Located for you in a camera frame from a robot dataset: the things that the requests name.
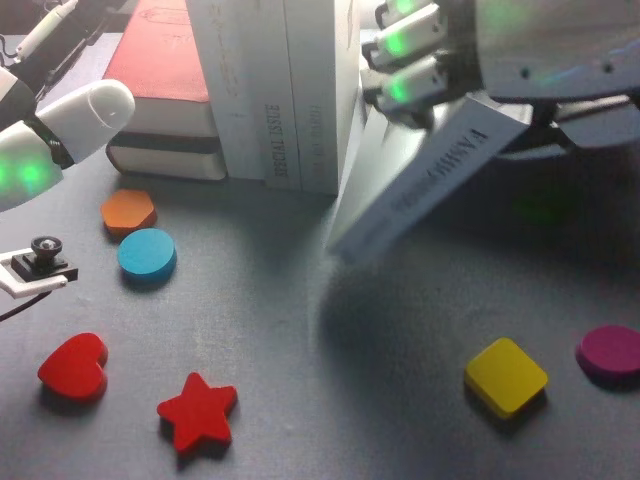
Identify green square block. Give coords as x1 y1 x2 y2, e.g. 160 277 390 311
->
509 192 569 229

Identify white special issue book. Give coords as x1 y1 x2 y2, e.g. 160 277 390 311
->
260 0 307 192

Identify plain white book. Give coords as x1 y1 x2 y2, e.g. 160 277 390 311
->
184 0 289 181

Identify yellow square block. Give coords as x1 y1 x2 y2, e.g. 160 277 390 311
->
463 337 550 420

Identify red heart block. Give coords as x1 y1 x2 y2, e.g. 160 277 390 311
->
37 332 110 401

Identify orange hexagon block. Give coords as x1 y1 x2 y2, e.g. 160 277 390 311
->
99 188 158 239

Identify red star block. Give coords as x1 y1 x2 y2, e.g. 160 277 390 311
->
156 372 239 457

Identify white book with emblem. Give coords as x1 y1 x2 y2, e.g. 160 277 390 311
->
287 0 369 197

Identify thin black camera cable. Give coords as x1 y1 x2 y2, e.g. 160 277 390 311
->
0 292 51 324

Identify black wrist camera white bracket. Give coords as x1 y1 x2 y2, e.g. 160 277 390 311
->
0 235 80 300

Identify magenta round block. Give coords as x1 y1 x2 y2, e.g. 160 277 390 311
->
574 324 640 385

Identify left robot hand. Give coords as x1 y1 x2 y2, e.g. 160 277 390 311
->
358 0 640 162

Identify white fashion india book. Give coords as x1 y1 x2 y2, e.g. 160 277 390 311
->
324 92 535 266

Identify blue round block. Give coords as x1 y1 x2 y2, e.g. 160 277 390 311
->
116 227 178 285

